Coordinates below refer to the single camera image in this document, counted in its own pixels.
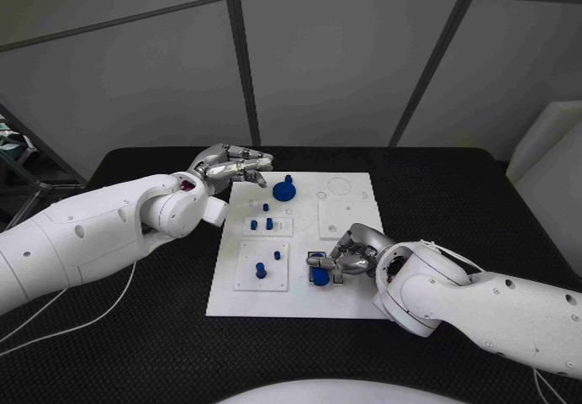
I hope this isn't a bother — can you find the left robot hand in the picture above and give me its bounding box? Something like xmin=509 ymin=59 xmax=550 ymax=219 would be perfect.
xmin=185 ymin=143 xmax=275 ymax=195

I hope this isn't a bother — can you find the white cable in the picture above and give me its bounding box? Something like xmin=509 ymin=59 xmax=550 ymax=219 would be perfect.
xmin=0 ymin=287 xmax=69 ymax=344
xmin=531 ymin=367 xmax=570 ymax=404
xmin=417 ymin=238 xmax=486 ymax=274
xmin=0 ymin=261 xmax=138 ymax=357

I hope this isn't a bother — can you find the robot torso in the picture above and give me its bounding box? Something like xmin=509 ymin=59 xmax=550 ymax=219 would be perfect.
xmin=214 ymin=378 xmax=462 ymax=404

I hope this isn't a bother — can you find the blue gear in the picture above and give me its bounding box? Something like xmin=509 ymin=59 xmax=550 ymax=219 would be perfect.
xmin=272 ymin=174 xmax=298 ymax=202

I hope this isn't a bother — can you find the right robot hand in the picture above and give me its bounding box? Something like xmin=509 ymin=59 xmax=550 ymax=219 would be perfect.
xmin=303 ymin=222 xmax=396 ymax=279

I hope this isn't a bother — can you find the dark metal tripod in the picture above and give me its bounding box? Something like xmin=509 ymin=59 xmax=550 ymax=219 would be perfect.
xmin=0 ymin=150 xmax=87 ymax=229

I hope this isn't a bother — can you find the white task board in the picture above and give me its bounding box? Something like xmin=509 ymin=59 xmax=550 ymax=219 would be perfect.
xmin=204 ymin=172 xmax=393 ymax=321

